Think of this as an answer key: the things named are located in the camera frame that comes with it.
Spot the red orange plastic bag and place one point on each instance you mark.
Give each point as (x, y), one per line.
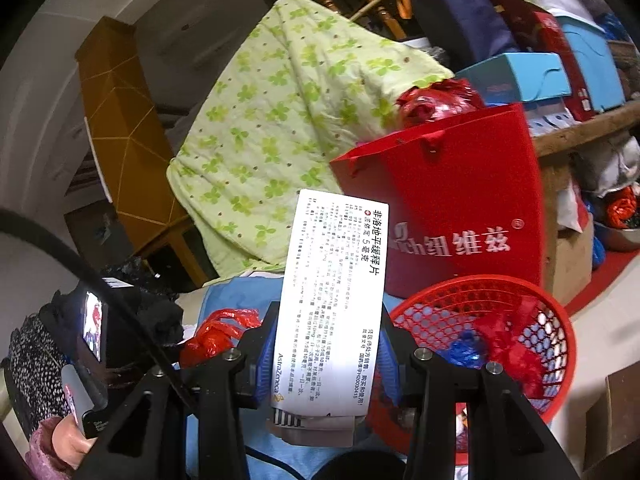
(620, 212)

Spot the teal cardboard box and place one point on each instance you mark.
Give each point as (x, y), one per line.
(520, 72)

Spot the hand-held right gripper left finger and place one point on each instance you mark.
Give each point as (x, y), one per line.
(265, 365)

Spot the orange wooden cabinet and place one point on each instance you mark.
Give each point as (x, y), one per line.
(125, 135)

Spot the person's left hand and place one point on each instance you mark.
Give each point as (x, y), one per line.
(72, 442)

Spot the metal bowl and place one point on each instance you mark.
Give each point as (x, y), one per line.
(620, 240)

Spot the person's left forearm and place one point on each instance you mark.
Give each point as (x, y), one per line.
(45, 460)

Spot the light blue blanket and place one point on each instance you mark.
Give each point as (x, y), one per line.
(225, 295)

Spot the crumpled red plastic bag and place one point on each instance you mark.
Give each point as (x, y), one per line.
(435, 102)

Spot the red gift box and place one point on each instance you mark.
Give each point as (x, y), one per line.
(560, 50)

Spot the red floor mat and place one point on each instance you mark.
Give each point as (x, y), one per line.
(610, 275)

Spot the white medicine box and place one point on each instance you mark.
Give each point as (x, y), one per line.
(330, 285)

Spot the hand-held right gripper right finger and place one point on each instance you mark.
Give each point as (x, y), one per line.
(387, 365)

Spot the brown cardboard box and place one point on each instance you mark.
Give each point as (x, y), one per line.
(620, 420)
(565, 260)

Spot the blue foil wrapper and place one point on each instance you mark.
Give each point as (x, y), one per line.
(467, 350)

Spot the wooden shelf board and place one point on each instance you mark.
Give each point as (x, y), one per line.
(585, 130)

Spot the red paper bag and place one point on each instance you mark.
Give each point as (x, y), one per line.
(450, 185)

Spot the black white spotted cloth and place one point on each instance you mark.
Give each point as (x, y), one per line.
(35, 360)

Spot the red mesh basket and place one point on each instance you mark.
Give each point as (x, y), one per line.
(550, 340)

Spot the green floral blanket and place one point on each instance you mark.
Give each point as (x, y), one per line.
(275, 110)

